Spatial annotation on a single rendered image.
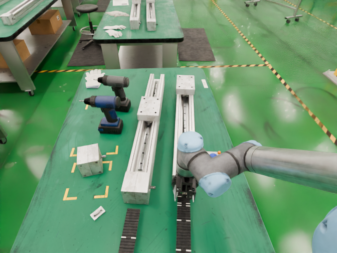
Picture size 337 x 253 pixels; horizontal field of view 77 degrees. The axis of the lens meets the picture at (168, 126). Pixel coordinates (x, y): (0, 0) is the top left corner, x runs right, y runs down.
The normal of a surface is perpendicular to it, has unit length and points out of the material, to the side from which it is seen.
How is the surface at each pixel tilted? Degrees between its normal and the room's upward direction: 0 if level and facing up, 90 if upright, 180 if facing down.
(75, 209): 0
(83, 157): 0
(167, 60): 90
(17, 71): 90
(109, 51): 90
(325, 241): 86
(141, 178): 0
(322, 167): 63
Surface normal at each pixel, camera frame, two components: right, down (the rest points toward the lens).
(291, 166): -0.93, -0.09
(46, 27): 0.13, 0.69
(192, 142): 0.01, -0.73
